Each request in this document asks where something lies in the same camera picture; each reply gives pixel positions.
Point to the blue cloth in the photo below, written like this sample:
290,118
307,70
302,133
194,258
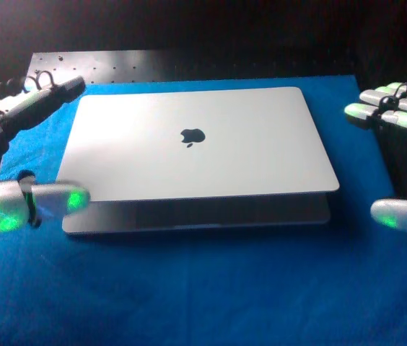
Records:
203,288

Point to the perforated metal plate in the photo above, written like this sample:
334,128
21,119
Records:
135,68

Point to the silver laptop with apple logo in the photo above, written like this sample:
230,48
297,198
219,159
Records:
189,162

